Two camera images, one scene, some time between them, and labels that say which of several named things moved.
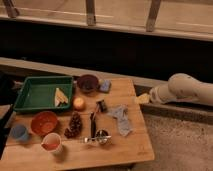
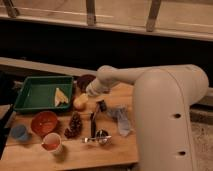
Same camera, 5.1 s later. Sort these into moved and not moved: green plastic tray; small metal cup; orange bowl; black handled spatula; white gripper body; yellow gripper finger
Moved: yellow gripper finger; white gripper body
Not moved: orange bowl; black handled spatula; small metal cup; green plastic tray
